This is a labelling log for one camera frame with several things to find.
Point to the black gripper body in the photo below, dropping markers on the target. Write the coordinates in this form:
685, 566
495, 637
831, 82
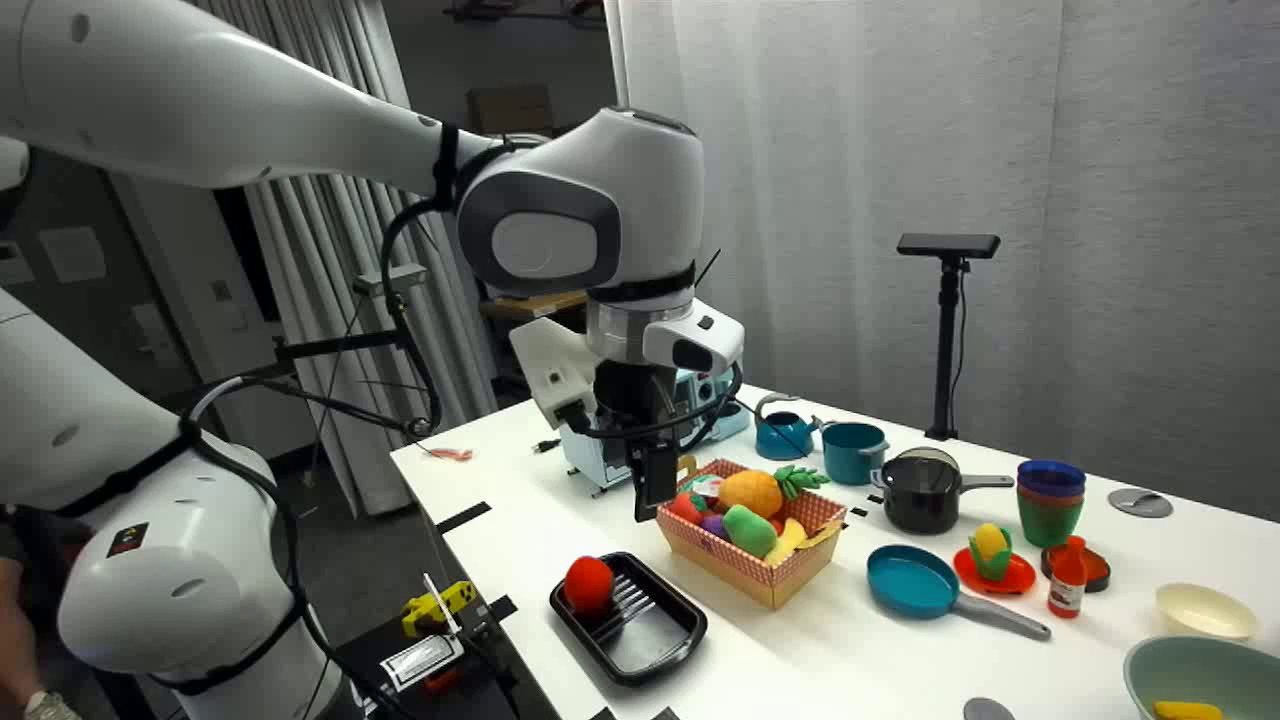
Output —
644, 407

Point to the pineapple plush toy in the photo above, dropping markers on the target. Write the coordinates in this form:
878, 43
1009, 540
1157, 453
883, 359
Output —
748, 492

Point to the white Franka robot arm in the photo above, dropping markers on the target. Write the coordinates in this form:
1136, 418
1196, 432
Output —
200, 94

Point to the red strawberry plush toy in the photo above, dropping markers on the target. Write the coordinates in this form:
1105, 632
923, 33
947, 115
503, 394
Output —
685, 508

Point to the watermelon slice plush toy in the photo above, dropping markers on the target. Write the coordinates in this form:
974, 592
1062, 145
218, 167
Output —
702, 489

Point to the purple eggplant plush toy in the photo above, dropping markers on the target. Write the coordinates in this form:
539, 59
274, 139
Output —
712, 526

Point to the green plush toy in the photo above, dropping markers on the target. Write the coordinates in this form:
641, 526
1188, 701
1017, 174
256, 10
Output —
748, 531

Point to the red tomato plush toy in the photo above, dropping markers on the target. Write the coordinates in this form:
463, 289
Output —
590, 584

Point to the orange checkered basket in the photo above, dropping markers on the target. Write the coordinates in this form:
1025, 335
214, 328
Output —
746, 572

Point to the yellow banana plush toy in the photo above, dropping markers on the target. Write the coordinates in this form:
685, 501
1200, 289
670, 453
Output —
789, 538

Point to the teal toy pot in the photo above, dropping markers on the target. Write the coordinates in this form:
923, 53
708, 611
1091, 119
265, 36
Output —
854, 453

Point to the red toy ketchup bottle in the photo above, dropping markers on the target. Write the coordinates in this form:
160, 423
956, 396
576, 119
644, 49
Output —
1064, 584

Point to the small red toy food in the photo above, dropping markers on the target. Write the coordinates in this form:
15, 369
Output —
1096, 566

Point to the light blue toaster oven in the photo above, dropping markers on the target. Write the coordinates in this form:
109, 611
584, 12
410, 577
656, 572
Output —
593, 461

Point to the black frying pan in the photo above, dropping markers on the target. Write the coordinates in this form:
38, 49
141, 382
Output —
652, 627

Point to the short black tape strip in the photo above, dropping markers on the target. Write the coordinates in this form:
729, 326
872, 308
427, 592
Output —
495, 611
464, 518

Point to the small pink object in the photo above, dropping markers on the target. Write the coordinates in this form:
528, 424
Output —
446, 453

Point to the black tape bits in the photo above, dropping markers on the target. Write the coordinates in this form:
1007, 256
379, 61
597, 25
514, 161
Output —
867, 507

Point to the yellow block clamp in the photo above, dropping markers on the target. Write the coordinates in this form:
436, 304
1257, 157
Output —
436, 607

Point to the black pot with lid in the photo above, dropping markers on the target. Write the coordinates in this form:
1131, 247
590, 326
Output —
923, 492

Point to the silver metal clamp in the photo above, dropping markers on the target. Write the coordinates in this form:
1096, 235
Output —
427, 658

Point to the black stand pole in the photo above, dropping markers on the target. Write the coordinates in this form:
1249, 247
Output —
950, 335

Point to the small red plate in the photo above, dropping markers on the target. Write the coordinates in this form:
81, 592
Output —
1023, 577

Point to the stack of coloured cups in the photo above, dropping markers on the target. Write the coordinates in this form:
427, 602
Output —
1048, 507

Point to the grey round disc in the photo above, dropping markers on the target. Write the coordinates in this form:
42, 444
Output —
990, 708
1142, 501

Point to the grey curtain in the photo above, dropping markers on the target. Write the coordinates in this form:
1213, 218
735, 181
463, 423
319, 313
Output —
1133, 203

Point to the small white bowl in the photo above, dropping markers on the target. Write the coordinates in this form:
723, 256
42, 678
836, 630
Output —
1207, 611

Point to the large pale green bowl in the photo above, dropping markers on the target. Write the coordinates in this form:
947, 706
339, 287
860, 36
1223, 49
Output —
1200, 669

